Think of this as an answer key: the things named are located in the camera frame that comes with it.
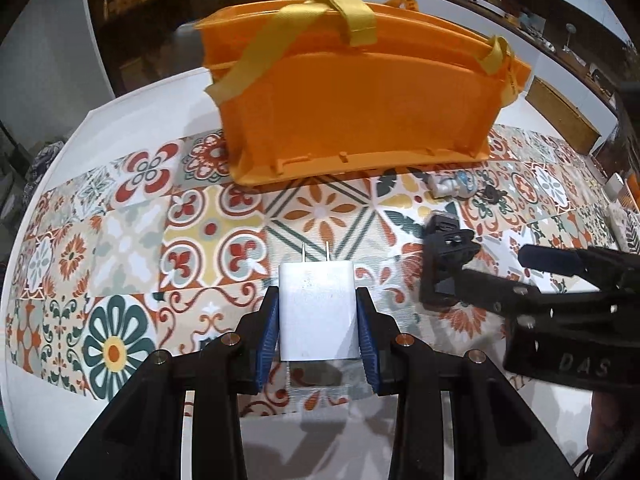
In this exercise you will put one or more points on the white wall charger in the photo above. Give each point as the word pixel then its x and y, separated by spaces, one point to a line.
pixel 317 310

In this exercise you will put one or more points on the black clip mount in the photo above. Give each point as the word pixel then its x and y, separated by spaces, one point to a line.
pixel 446 249

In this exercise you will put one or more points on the small white blue figurine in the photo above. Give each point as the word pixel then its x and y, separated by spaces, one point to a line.
pixel 459 184

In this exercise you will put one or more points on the woven tan box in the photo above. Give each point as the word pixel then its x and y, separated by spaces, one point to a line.
pixel 568 121

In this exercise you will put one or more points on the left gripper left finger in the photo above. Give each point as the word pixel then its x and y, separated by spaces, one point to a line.
pixel 139 434

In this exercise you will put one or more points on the person right hand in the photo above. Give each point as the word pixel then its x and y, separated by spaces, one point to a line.
pixel 612 417

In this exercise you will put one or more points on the patterned fabric bag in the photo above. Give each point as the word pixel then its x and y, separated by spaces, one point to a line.
pixel 39 167

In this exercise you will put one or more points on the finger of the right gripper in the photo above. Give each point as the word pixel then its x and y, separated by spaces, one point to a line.
pixel 604 268
pixel 497 295

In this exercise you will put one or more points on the small black key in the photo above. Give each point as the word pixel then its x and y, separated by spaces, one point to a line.
pixel 492 195

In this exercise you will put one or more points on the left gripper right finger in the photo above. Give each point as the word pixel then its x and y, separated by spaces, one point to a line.
pixel 495 435

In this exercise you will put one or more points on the orange plastic storage crate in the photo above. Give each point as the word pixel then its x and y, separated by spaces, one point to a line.
pixel 312 87

